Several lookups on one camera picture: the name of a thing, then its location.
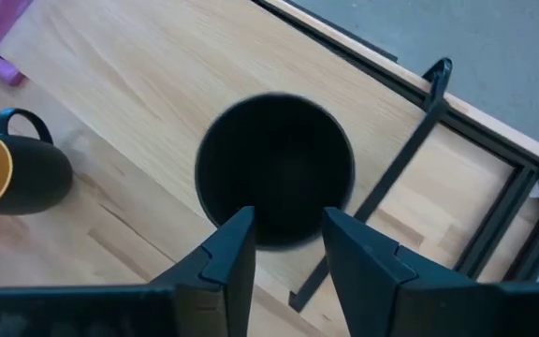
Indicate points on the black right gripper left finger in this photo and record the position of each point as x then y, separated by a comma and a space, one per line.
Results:
229, 276

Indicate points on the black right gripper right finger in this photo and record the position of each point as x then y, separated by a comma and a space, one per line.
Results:
363, 281

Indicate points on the black cup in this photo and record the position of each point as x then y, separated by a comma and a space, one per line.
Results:
274, 164

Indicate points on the black metal shelf leg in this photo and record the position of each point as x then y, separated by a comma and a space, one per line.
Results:
400, 164

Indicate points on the black mug yellow inside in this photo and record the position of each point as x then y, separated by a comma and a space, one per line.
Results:
35, 173

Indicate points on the black table frame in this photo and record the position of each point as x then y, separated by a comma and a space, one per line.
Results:
499, 220

